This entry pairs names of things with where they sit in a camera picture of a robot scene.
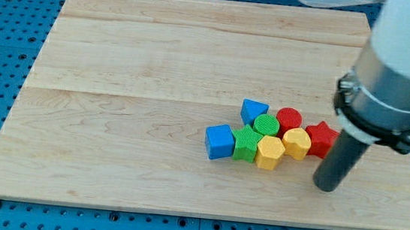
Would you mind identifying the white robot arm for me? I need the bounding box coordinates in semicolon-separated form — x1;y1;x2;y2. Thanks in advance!
299;0;410;154

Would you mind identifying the yellow hexagon block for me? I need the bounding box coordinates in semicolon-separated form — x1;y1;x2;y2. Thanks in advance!
254;135;285;171

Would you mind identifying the blue cube block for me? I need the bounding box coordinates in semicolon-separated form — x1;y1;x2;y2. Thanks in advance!
204;124;235;159

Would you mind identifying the blue triangle block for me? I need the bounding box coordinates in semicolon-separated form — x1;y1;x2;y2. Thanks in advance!
240;98;269;126

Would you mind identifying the green star block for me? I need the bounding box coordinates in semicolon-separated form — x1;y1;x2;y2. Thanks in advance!
232;124;264;162

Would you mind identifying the green cylinder block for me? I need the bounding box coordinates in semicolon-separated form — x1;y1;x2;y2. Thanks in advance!
253;114;280;137

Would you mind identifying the red cylinder block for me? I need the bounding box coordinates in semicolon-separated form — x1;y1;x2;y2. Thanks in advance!
276;107;303;138

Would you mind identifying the wooden board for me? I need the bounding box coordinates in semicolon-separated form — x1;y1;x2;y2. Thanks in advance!
0;0;410;230

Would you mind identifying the yellow heart block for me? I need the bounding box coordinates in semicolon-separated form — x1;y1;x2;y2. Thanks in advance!
282;128;312;161

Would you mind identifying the red star block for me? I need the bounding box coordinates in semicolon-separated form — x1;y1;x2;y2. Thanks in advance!
305;121;339;159

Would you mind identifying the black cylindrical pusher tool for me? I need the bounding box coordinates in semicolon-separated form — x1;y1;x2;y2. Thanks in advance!
312;130;369;192

